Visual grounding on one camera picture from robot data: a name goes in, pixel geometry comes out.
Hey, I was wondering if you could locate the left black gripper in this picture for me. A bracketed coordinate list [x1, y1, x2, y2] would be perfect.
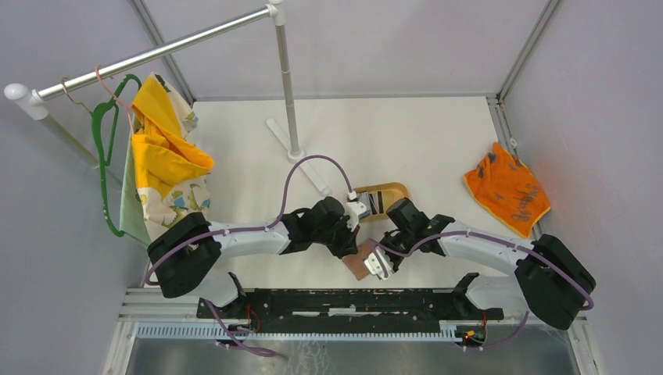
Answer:
[314, 215, 360, 259]

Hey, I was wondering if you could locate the tan oval tray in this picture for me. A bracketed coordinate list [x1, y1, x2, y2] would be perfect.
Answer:
[354, 182, 410, 223]

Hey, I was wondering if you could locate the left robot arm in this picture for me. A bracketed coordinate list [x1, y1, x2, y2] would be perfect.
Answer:
[147, 197, 371, 319]

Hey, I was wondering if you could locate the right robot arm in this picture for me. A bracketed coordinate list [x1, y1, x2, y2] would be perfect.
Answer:
[380, 198, 596, 330]

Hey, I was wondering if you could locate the orange cloth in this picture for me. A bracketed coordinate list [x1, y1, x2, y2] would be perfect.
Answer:
[463, 142, 551, 238]

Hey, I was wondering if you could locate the yellow dinosaur print garment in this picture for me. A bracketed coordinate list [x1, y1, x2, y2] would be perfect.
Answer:
[120, 73, 214, 247]

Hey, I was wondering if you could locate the pink hanger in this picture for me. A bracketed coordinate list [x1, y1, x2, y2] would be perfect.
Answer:
[94, 65, 134, 137]

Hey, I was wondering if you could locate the green hanger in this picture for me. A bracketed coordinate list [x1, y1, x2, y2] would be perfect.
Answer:
[90, 73, 142, 238]

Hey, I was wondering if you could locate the metal clothes rack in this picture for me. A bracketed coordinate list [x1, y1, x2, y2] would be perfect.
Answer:
[4, 1, 332, 196]

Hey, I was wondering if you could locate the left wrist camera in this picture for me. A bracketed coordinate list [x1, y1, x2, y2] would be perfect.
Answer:
[344, 191, 371, 231]

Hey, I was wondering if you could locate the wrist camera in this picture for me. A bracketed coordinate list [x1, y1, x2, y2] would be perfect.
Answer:
[344, 191, 371, 231]
[363, 247, 394, 280]

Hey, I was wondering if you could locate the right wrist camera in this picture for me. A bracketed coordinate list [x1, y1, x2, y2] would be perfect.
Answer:
[363, 247, 394, 280]

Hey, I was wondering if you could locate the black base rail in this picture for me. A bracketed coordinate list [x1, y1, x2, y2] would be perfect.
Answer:
[217, 288, 504, 334]

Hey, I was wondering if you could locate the white cable duct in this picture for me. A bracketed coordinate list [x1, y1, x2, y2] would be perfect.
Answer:
[136, 323, 461, 343]

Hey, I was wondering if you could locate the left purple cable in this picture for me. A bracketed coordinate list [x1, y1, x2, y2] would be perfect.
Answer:
[145, 154, 356, 358]

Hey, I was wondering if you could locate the brown wire hanger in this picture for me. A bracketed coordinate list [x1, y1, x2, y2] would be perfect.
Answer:
[60, 77, 93, 115]

